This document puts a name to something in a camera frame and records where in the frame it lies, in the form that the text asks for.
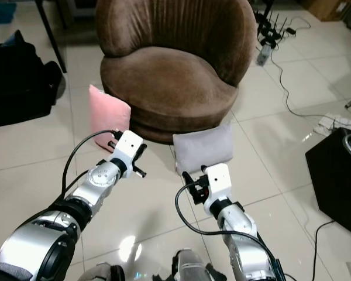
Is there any pink pillow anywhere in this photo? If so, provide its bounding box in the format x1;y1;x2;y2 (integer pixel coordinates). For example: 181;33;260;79
88;85;132;153

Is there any grey pillow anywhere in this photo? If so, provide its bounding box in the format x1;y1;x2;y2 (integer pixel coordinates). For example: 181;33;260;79
173;123;235;175

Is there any brown velvet tub sofa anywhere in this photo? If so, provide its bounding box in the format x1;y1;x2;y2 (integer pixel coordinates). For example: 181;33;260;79
95;0;258;144

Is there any grey robot left leg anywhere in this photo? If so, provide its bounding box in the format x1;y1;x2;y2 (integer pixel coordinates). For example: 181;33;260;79
82;262;123;281

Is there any grey power strip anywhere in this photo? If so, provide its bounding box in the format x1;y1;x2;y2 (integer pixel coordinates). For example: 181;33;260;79
256;44;271;66

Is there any black cabinet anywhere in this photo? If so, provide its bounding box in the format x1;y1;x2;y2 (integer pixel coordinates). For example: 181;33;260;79
305;129;351;226

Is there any white crumpled cloth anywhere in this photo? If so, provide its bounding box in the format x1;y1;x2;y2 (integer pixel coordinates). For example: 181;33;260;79
318;113;351;136

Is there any black bag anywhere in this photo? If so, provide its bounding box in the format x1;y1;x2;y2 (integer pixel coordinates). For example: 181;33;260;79
0;30;66;128

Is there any black router with antennas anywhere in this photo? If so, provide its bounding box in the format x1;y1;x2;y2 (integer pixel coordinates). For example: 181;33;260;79
257;12;284;44

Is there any white table with black legs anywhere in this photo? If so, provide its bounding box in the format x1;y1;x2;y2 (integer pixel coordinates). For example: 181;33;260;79
35;0;68;74

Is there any brown cardboard box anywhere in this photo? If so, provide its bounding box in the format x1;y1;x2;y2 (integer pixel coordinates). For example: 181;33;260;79
301;0;351;21

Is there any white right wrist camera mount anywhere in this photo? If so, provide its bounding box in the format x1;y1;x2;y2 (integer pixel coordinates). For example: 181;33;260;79
204;164;233;203

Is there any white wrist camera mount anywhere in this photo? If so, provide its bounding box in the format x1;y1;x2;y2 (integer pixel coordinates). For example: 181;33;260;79
204;164;233;203
116;130;145;167

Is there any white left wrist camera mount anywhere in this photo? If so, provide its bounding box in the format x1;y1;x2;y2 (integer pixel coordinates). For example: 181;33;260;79
116;130;145;167

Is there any long black floor cable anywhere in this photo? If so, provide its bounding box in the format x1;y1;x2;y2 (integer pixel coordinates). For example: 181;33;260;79
268;50;351;121

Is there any thin black cabinet cable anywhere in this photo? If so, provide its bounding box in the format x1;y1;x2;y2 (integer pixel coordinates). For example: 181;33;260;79
313;220;337;281

